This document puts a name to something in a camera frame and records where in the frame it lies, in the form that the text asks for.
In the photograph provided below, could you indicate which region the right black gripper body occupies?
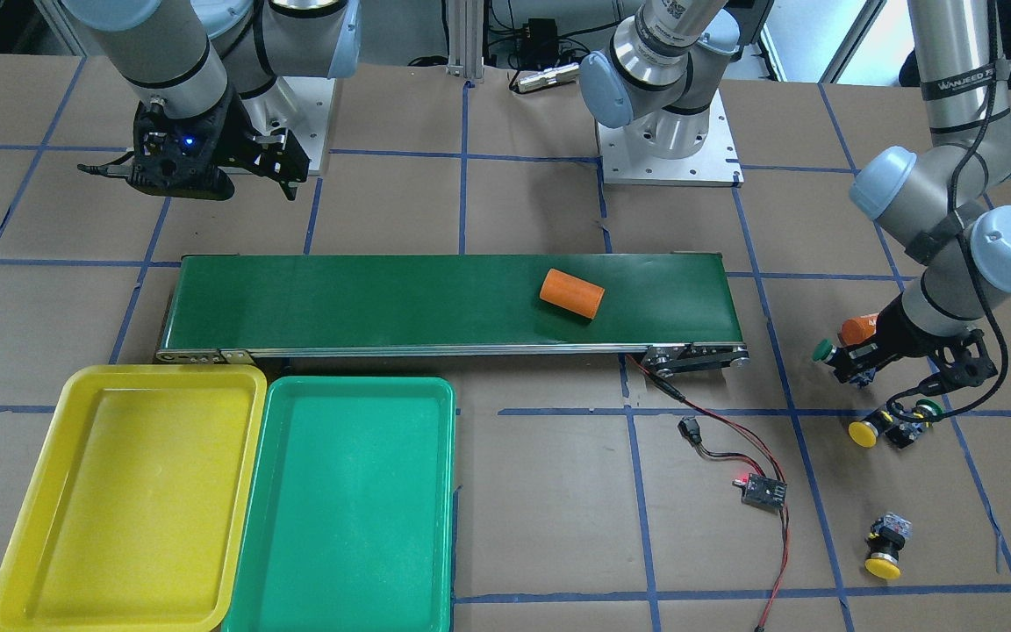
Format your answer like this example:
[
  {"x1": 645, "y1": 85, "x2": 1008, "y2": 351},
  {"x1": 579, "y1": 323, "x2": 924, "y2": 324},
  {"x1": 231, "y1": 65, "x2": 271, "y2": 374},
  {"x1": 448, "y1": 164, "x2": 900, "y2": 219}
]
[{"x1": 125, "y1": 85, "x2": 269, "y2": 201}]

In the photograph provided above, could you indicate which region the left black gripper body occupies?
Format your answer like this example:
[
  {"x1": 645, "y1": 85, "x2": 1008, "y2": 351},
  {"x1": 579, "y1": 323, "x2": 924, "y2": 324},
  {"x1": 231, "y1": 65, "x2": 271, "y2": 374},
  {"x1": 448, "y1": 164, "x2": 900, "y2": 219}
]
[{"x1": 874, "y1": 293, "x2": 998, "y2": 391}]

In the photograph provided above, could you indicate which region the plain orange cylinder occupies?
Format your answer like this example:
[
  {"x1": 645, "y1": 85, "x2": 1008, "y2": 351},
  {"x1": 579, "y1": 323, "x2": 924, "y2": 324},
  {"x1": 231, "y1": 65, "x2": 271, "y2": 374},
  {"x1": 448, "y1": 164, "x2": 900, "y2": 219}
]
[{"x1": 538, "y1": 269, "x2": 606, "y2": 320}]

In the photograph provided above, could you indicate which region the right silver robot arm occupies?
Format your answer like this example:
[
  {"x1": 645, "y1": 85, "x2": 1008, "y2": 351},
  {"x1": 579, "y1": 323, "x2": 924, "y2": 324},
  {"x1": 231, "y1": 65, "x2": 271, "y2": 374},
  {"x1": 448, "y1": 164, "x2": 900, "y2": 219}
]
[{"x1": 64, "y1": 1, "x2": 362, "y2": 201}]

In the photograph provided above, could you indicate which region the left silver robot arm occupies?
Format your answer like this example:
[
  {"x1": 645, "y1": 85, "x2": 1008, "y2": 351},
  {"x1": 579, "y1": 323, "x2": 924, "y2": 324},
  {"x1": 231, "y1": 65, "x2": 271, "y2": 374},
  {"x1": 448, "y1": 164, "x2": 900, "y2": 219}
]
[{"x1": 579, "y1": 1, "x2": 1011, "y2": 393}]

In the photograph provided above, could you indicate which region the orange cylinder labelled 4680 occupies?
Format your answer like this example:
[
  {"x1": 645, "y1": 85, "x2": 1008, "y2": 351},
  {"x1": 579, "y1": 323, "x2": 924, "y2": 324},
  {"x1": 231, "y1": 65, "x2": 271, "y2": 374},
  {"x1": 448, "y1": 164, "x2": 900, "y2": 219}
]
[{"x1": 838, "y1": 313, "x2": 878, "y2": 347}]

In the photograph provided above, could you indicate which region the yellow push button in cluster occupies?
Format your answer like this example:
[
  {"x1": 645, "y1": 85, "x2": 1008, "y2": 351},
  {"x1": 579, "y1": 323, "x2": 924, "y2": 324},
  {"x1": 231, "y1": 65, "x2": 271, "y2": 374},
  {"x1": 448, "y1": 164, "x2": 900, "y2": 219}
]
[{"x1": 847, "y1": 407, "x2": 901, "y2": 449}]

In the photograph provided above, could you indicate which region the small motor controller board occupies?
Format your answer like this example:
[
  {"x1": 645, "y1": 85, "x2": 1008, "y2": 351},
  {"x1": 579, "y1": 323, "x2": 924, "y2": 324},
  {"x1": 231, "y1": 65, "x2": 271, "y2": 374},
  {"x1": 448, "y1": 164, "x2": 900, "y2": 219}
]
[{"x1": 733, "y1": 473, "x2": 789, "y2": 511}]

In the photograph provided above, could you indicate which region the green conveyor belt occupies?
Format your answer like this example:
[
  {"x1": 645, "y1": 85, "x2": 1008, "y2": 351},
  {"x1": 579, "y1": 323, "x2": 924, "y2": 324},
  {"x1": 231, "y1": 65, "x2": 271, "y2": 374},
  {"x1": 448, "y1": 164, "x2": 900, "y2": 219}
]
[{"x1": 155, "y1": 252, "x2": 749, "y2": 377}]

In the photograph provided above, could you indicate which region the lone yellow push button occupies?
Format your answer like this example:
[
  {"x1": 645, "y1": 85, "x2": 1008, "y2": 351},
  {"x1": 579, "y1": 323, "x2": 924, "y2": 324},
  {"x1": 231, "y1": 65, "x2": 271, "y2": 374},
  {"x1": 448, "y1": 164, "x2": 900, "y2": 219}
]
[{"x1": 864, "y1": 513, "x2": 914, "y2": 581}]

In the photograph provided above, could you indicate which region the yellow plastic tray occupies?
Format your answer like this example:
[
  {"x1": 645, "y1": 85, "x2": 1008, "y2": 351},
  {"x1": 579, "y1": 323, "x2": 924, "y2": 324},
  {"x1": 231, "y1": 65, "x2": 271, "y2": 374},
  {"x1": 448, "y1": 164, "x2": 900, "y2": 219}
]
[{"x1": 0, "y1": 365, "x2": 268, "y2": 631}]

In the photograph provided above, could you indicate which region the green plastic tray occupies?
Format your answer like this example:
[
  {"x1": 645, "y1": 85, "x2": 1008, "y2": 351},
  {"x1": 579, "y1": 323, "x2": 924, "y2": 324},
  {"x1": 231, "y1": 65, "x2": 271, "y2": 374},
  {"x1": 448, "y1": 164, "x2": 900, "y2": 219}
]
[{"x1": 222, "y1": 376, "x2": 455, "y2": 631}]

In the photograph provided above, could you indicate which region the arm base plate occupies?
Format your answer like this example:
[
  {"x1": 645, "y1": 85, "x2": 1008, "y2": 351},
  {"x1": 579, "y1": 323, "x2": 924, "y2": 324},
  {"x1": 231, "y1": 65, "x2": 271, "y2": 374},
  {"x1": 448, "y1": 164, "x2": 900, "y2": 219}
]
[
  {"x1": 241, "y1": 76, "x2": 340, "y2": 176},
  {"x1": 595, "y1": 91, "x2": 745, "y2": 187}
]

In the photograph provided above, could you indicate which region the red black power cable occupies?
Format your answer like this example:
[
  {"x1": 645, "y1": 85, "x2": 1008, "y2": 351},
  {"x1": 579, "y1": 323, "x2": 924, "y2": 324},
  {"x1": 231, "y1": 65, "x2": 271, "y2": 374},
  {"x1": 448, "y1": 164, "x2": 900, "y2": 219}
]
[{"x1": 624, "y1": 351, "x2": 794, "y2": 632}]

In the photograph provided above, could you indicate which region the aluminium frame post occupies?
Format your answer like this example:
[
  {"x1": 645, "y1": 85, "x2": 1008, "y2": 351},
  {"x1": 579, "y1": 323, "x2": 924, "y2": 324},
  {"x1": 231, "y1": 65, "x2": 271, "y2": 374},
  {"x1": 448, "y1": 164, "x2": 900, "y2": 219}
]
[{"x1": 444, "y1": 0, "x2": 488, "y2": 83}]

